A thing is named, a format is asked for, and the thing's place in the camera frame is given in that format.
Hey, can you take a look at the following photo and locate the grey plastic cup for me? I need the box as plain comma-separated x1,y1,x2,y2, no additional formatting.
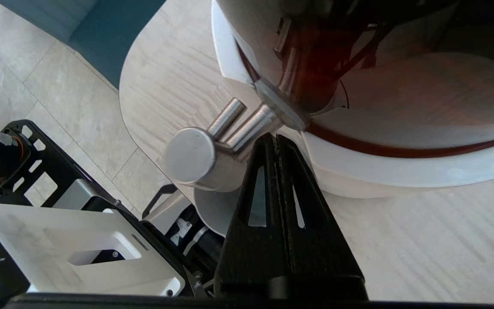
193,187,241,237

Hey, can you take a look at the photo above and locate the dark blue bench seat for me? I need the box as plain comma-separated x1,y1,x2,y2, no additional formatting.
0,0,168,89

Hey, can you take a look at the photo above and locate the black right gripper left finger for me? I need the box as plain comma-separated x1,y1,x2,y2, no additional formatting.
215,133,291,300

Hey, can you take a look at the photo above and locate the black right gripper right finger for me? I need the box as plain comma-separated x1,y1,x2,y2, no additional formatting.
277,134,368,300

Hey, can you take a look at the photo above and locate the large steel dispenser tap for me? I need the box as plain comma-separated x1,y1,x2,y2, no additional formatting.
163,98,307,192

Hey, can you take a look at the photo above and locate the large dispenser with brown tea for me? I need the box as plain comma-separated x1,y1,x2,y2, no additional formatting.
211,0,494,199

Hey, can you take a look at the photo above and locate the white robot chassis panel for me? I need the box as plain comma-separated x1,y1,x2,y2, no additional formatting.
0,203,186,297

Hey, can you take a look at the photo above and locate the black robot chassis frame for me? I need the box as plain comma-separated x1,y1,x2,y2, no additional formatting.
0,119,226,299

